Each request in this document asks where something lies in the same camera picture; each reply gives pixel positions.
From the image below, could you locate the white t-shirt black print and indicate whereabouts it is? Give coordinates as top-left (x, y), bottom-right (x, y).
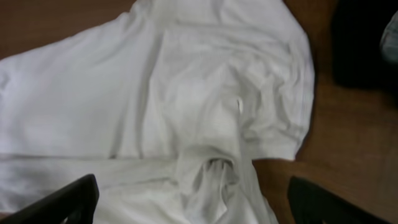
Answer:
top-left (1, 0), bottom-right (314, 223)

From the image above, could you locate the black folded garment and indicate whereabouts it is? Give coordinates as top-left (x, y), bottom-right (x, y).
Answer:
top-left (331, 0), bottom-right (397, 101)

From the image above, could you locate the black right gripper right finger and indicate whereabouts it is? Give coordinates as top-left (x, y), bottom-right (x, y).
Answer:
top-left (287, 176), bottom-right (388, 224)

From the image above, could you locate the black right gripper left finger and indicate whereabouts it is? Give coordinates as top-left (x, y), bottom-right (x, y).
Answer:
top-left (1, 174), bottom-right (100, 224)

